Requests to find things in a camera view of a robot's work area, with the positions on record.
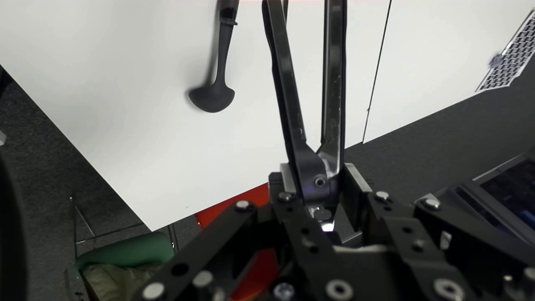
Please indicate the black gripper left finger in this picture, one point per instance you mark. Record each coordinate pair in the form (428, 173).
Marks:
(234, 245)

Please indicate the black flat screen device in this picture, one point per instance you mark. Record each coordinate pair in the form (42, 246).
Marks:
(511, 189)

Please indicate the green chair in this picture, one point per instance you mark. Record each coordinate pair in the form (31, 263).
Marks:
(122, 253)

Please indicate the black ladle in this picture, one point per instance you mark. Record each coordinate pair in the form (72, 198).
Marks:
(210, 97)

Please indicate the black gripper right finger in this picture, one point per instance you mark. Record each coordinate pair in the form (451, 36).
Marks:
(401, 235)

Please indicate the red chair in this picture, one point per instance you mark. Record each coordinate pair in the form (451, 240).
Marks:
(222, 211)

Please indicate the black metal tongs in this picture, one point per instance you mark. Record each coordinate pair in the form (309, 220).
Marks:
(284, 72)

